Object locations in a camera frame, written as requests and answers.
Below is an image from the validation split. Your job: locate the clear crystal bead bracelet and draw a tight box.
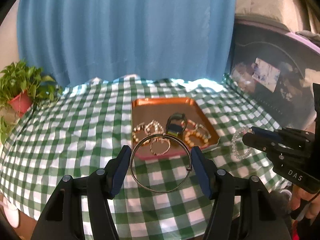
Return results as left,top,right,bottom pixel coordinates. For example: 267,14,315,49
231,126,254,160

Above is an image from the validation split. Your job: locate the large orange bead bracelet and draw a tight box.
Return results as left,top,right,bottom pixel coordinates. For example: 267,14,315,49
183,129,209,149

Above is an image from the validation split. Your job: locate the pastel bead bracelet with charm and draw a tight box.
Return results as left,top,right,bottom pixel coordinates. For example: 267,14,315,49
196,123,212,140

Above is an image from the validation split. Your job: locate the silver black bead charm bracelet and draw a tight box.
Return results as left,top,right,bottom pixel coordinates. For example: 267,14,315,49
150,137,171,156

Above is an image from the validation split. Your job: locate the white pearl bracelet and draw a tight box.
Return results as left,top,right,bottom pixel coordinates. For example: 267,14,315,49
145,119,164,136

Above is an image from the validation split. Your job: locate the silver bangle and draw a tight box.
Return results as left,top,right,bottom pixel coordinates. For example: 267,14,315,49
129,133,193,194

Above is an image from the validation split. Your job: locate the person's right hand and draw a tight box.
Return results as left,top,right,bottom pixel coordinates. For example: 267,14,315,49
290,185,319,223

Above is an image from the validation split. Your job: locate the black green smart watch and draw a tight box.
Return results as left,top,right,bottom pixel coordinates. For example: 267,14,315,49
165,113,188,137

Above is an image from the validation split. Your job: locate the copper tray with pink rim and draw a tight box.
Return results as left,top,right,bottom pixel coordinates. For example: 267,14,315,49
131,98,220,160

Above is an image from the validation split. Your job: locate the dark bag with label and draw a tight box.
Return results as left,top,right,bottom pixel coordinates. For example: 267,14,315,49
230,0,319,130

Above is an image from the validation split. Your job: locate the red flower pot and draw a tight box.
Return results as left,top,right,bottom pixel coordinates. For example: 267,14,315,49
8,90,32,117

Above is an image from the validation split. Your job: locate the green potted plant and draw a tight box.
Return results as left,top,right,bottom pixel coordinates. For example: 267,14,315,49
1,60,62,145

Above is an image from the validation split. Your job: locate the blue curtain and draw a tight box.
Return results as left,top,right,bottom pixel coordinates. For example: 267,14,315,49
17,0,236,86

